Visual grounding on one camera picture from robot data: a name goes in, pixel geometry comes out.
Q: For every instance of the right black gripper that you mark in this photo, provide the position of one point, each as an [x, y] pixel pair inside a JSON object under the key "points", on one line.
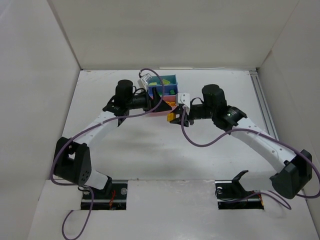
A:
{"points": [[185, 114]]}

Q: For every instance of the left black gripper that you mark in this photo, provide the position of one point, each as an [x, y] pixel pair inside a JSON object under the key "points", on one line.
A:
{"points": [[152, 100]]}

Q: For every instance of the yellow lego brick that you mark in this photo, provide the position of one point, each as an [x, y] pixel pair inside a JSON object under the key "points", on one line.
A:
{"points": [[171, 116]]}

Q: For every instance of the light green square lego brick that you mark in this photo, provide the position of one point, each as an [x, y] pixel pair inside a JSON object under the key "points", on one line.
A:
{"points": [[166, 82]]}

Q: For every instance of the yellow butterfly lego piece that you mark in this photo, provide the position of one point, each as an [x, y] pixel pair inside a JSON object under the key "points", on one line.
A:
{"points": [[172, 104]]}

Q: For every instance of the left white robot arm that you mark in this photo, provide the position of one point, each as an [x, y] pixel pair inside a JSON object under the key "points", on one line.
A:
{"points": [[72, 158]]}

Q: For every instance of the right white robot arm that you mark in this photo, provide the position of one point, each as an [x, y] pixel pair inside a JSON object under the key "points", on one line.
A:
{"points": [[292, 169]]}

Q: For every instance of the pink container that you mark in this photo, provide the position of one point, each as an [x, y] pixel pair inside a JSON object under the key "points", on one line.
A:
{"points": [[169, 98]]}

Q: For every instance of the dark blue container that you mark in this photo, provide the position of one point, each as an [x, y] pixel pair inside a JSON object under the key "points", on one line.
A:
{"points": [[167, 90]]}

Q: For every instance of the light blue container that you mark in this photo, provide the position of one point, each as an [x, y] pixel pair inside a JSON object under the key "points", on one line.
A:
{"points": [[171, 78]]}

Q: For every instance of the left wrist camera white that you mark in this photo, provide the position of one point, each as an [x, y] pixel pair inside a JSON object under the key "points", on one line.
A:
{"points": [[143, 81]]}

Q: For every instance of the aluminium rail right side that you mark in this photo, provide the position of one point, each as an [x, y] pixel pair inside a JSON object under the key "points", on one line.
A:
{"points": [[264, 108]]}

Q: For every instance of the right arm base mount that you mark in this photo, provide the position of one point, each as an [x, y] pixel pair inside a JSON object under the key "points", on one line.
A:
{"points": [[232, 196]]}

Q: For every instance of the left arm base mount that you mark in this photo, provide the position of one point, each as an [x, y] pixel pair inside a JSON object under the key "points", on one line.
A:
{"points": [[114, 200]]}

